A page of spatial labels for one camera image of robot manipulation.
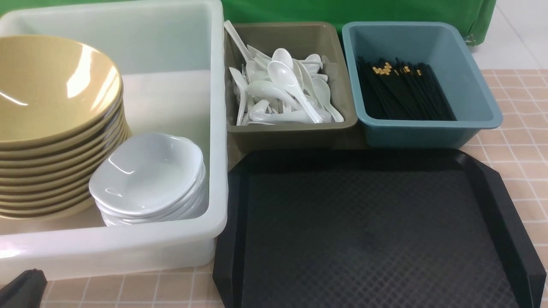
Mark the white ceramic soup spoon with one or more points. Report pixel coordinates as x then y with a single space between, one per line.
281 74

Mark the white square dish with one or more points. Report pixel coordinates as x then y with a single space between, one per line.
146 157

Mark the large white plastic bin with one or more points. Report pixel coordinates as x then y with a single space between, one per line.
171 57

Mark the pile of white soup spoons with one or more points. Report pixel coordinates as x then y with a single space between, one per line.
263 102

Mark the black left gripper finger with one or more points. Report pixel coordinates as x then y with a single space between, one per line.
25 291

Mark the blue plastic chopstick bin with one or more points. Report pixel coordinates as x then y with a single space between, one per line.
441 46

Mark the green cloth backdrop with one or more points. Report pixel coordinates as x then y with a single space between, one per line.
472 18

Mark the yellow noodle bowl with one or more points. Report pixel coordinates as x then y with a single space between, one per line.
52 87

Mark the olive plastic spoon bin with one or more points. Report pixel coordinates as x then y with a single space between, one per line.
301 40

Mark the black plastic serving tray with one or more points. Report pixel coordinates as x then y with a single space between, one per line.
373 229

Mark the stack of yellow noodle bowls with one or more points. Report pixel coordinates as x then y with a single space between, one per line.
61 184

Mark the stack of white small dishes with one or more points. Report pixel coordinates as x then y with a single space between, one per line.
144 202

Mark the bundle of black chopsticks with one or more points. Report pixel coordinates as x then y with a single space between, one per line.
400 90

